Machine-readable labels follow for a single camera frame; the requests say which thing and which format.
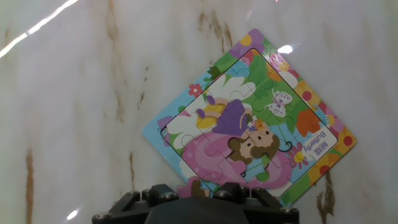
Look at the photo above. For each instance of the pink brown puzzle piece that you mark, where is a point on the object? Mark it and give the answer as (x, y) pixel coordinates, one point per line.
(186, 188)

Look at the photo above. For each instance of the colourful butterfly puzzle board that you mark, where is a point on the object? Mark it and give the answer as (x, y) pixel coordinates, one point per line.
(280, 93)

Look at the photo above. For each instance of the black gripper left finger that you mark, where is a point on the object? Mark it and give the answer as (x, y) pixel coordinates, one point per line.
(130, 213)

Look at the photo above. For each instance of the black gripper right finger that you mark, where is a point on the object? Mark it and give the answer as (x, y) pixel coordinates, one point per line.
(270, 214)

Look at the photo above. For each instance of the marble pattern board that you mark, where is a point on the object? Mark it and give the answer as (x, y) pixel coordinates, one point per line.
(77, 109)

